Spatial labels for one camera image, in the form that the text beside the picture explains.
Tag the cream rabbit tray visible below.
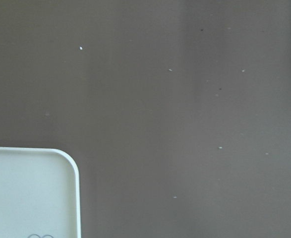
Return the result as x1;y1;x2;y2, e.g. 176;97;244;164
0;147;82;238

